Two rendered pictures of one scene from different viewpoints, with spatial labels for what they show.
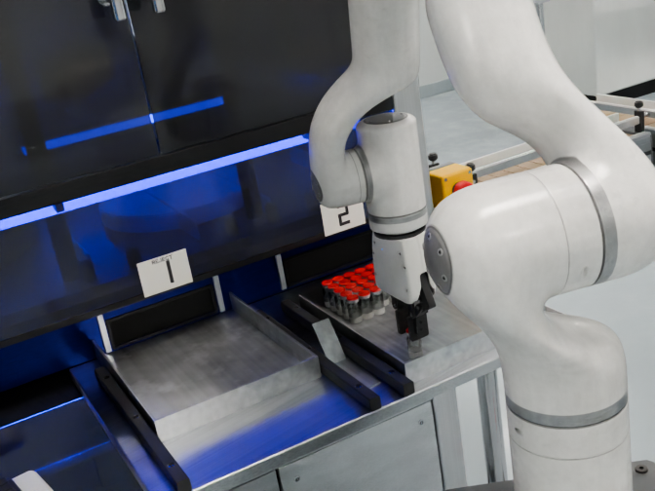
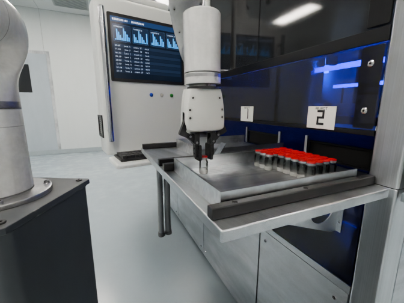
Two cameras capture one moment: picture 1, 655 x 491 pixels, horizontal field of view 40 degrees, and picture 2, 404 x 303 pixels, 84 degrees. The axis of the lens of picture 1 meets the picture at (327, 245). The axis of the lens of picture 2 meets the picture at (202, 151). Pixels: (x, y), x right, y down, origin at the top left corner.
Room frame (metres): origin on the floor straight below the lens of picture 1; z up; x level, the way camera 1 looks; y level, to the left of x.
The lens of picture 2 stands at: (1.23, -0.65, 1.05)
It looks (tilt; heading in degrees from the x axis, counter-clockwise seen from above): 11 degrees down; 92
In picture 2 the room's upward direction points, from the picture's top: straight up
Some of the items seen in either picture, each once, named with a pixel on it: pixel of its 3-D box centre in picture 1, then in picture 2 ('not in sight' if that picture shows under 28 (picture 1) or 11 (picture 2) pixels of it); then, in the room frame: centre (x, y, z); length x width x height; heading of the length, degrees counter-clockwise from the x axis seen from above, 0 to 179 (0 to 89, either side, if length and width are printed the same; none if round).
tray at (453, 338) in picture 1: (415, 309); (257, 169); (1.35, -0.13, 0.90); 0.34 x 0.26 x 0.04; 25
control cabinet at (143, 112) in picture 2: not in sight; (144, 80); (0.87, 0.65, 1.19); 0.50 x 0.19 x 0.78; 35
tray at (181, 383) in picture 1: (200, 357); (226, 145); (1.31, 0.23, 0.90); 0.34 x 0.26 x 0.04; 25
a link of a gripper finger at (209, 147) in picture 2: (401, 309); (213, 145); (1.25, -0.09, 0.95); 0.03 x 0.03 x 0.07; 26
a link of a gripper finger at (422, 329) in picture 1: (421, 321); (193, 146); (1.20, -0.12, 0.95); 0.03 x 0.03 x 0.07; 26
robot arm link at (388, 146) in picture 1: (388, 163); (201, 43); (1.22, -0.10, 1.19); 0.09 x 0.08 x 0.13; 104
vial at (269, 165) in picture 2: (377, 300); (269, 161); (1.40, -0.07, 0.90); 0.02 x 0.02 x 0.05
